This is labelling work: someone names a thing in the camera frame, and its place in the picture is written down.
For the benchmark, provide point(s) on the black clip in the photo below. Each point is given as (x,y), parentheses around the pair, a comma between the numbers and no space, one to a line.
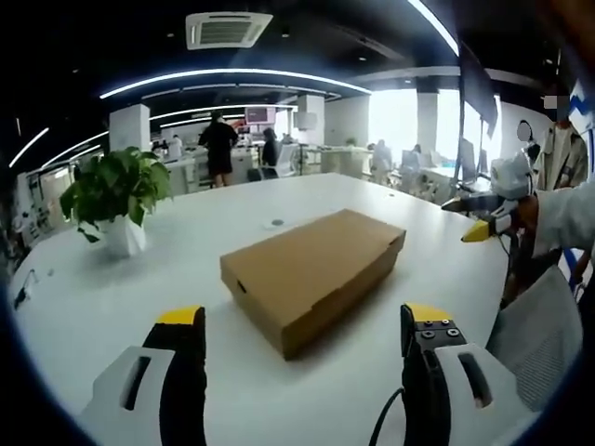
(20,295)

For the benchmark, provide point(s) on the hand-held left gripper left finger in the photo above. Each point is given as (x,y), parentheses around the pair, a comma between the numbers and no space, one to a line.
(139,385)

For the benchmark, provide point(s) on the person's right hand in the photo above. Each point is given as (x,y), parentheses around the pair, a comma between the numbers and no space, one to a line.
(525,213)

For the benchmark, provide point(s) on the green potted plant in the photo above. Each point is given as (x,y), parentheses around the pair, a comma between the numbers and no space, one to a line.
(118,186)

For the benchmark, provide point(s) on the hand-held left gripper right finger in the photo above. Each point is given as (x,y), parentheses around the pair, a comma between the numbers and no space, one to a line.
(446,371)

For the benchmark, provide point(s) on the brown cardboard shoe box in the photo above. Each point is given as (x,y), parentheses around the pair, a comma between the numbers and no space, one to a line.
(312,279)

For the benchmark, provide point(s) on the grey mesh office chair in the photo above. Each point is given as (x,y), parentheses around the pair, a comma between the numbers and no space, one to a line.
(539,334)

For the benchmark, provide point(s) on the wall screen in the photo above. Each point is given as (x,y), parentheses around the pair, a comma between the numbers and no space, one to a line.
(260,114)

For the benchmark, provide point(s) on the white plant pot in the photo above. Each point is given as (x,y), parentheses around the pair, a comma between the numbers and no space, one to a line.
(124,237)

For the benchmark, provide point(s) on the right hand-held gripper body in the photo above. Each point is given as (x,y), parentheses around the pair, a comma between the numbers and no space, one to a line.
(510,179)

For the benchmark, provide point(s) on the ceiling air conditioner vent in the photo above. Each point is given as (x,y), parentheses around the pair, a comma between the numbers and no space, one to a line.
(228,30)

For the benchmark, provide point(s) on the computer monitor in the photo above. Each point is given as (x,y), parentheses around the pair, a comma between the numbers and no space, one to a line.
(466,155)

